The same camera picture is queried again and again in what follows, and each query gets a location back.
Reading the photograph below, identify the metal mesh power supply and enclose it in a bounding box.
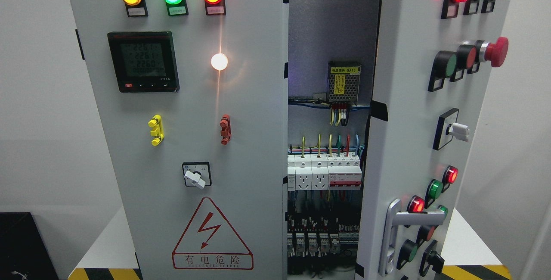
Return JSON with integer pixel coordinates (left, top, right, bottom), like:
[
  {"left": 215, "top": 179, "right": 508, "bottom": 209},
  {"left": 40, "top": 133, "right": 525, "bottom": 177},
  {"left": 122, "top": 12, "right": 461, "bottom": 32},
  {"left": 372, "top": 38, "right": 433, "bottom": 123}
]
[{"left": 327, "top": 61, "right": 362, "bottom": 103}]

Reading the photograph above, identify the red emergency stop button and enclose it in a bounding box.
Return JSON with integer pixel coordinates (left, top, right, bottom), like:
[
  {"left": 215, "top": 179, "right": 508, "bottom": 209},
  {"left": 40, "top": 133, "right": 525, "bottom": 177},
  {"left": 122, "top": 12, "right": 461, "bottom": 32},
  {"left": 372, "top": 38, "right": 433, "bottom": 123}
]
[{"left": 475, "top": 37, "right": 508, "bottom": 68}]

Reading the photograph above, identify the grey cabinet door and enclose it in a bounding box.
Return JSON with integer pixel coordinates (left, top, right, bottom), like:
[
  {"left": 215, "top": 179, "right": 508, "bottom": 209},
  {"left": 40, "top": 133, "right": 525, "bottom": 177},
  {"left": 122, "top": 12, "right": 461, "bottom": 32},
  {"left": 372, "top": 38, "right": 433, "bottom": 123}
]
[
  {"left": 70, "top": 0, "right": 288, "bottom": 280},
  {"left": 355, "top": 0, "right": 510, "bottom": 280}
]

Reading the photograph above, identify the black digital power meter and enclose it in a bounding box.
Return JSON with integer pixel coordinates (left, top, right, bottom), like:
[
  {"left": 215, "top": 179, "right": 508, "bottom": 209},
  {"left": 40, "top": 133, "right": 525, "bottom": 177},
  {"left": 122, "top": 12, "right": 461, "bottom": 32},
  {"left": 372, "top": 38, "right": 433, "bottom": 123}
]
[{"left": 108, "top": 31, "right": 180, "bottom": 92}]

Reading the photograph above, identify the yellow indicator light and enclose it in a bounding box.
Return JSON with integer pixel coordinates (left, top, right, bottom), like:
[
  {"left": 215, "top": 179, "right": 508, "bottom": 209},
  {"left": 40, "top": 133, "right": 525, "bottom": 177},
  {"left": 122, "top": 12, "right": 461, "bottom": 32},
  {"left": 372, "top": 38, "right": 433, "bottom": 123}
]
[{"left": 123, "top": 0, "right": 148, "bottom": 17}]

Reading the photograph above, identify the relay terminal row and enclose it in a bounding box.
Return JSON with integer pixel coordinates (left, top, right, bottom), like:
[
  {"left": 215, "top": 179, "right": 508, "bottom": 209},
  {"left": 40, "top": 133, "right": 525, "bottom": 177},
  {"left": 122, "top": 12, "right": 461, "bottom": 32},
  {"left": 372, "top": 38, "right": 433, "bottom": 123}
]
[{"left": 285, "top": 212, "right": 360, "bottom": 257}]

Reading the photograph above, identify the white glowing lamp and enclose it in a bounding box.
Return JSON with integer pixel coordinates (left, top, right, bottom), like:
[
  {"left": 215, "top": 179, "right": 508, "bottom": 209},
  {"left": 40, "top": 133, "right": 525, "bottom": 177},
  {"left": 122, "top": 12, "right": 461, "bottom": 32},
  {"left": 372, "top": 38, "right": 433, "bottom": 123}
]
[{"left": 210, "top": 53, "right": 229, "bottom": 71}]

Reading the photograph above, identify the white selector switch right door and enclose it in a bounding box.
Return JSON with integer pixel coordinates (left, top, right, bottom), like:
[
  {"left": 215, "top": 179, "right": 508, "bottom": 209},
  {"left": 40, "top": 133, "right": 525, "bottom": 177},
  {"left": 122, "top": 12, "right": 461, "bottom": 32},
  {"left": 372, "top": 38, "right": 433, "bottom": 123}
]
[{"left": 432, "top": 108, "right": 470, "bottom": 150}]

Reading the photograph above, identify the white red breaker row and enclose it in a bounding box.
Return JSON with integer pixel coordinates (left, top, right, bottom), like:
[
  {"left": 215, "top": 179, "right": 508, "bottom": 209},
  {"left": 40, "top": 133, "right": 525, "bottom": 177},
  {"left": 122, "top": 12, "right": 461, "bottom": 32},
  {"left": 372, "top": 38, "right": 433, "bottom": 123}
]
[{"left": 287, "top": 152, "right": 362, "bottom": 191}]

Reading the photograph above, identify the red electric hazard warning sticker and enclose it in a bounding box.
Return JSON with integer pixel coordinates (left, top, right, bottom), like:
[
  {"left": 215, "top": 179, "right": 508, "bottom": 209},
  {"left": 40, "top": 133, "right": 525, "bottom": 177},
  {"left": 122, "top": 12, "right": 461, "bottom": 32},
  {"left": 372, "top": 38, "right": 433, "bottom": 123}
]
[{"left": 172, "top": 197, "right": 254, "bottom": 270}]

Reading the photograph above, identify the red terminal post block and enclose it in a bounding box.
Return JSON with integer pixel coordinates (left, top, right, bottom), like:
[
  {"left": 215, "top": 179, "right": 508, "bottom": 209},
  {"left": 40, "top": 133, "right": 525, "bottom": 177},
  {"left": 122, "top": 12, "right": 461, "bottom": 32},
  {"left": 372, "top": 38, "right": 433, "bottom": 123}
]
[{"left": 219, "top": 114, "right": 232, "bottom": 145}]

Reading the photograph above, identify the yellow terminal post block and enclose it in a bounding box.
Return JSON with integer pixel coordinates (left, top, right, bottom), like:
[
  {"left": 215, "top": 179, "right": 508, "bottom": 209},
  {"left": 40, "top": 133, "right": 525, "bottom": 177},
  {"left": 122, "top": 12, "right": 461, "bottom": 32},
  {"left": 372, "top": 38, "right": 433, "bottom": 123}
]
[{"left": 148, "top": 115, "right": 164, "bottom": 146}]

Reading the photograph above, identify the silver door handle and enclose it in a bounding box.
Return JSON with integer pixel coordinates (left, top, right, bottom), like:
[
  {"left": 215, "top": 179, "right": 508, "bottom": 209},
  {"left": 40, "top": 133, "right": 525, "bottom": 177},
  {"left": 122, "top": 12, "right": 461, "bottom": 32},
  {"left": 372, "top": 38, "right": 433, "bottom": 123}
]
[{"left": 378, "top": 198, "right": 447, "bottom": 280}]

